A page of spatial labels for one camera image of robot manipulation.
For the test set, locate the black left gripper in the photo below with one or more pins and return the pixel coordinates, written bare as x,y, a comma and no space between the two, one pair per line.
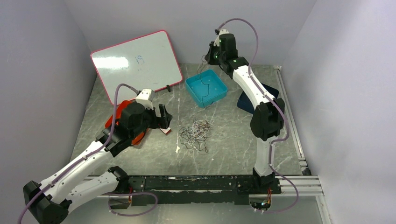
161,122

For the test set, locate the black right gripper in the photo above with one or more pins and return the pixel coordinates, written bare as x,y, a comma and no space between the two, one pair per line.
209,59

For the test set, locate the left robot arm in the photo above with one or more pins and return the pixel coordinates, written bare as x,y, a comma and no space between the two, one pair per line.
52,199

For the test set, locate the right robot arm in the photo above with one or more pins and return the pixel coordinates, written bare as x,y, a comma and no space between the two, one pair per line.
266,122

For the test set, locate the small red white card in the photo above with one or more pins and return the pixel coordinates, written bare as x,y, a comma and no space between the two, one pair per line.
166,131

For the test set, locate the teal square tray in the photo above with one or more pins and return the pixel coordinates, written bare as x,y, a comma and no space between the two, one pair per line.
206,88

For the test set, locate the dark blue square tray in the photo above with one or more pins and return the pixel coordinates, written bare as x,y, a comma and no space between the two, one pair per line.
245,104

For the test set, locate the orange square tray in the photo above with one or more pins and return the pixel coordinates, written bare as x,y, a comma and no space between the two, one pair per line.
129,120

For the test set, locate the pink framed whiteboard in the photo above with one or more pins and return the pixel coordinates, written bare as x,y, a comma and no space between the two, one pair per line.
146,62

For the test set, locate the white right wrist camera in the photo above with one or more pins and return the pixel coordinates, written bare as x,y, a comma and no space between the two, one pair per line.
219,33

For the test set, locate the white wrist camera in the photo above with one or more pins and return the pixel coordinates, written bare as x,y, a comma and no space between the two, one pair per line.
219,33
145,98

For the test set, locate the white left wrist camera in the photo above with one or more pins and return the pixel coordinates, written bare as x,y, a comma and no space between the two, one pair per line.
145,98

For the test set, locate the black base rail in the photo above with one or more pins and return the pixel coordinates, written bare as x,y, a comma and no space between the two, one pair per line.
165,189

